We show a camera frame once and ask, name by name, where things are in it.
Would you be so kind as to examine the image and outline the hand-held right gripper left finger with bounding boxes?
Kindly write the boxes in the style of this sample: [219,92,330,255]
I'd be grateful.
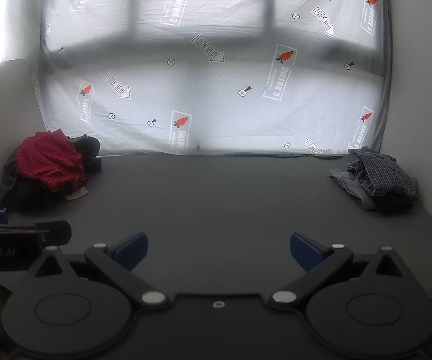
[27,232,172,310]

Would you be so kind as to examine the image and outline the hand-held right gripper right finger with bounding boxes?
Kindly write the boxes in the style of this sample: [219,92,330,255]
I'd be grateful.
[268,232,413,309]

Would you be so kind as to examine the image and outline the red checked garment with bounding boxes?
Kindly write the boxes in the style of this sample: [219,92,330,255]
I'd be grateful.
[14,131,89,192]

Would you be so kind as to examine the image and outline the dark navy clothes pile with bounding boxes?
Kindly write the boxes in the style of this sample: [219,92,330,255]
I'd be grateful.
[0,129,103,214]

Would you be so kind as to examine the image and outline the brown paper piece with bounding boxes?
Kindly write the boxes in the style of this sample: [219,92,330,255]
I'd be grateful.
[64,186,89,200]

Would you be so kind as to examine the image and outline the grey garment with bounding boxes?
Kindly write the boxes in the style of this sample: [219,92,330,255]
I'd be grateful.
[329,167,378,211]

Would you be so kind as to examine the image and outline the dark plaid shirt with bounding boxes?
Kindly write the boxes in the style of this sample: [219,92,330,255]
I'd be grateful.
[347,149,419,211]

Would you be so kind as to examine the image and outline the white printed curtain sheet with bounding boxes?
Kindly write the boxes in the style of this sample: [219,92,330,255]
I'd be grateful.
[38,0,394,158]

